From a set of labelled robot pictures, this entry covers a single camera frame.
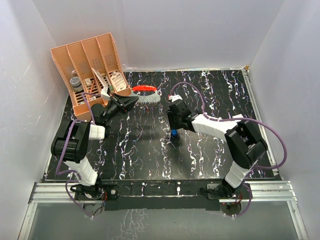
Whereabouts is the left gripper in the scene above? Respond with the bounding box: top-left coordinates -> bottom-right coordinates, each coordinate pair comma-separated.
103,93 -> 139,124

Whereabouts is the key with blue tag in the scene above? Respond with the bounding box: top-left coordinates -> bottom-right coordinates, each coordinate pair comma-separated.
171,129 -> 177,137

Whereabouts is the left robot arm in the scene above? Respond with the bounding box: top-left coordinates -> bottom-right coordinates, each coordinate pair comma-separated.
51,93 -> 139,200

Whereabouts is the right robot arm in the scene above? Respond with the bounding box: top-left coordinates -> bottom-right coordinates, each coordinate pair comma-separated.
166,95 -> 268,199

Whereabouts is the white paper card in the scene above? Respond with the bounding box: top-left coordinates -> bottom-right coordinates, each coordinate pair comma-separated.
91,67 -> 113,92

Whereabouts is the white labelled packet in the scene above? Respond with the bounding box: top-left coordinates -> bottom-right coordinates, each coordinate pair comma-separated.
110,71 -> 127,92

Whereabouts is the orange pencil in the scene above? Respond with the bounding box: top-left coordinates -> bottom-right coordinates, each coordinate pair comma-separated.
88,79 -> 95,94

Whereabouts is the pink desk organizer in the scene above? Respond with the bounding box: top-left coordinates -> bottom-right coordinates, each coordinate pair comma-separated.
50,33 -> 132,121

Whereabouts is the grey round jar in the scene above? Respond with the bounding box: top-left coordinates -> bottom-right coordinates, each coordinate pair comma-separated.
69,76 -> 83,92

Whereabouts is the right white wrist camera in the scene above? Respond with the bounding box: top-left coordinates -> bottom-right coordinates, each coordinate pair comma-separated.
168,94 -> 182,103

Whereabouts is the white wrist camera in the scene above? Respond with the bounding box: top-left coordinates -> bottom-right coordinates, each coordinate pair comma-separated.
168,94 -> 182,103
100,86 -> 112,101

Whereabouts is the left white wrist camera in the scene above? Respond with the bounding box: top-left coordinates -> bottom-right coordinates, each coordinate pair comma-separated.
100,86 -> 112,101

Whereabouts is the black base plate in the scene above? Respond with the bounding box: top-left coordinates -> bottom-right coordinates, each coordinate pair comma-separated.
72,179 -> 252,214

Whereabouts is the aluminium frame rail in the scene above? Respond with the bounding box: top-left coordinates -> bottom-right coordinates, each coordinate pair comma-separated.
19,180 -> 309,240

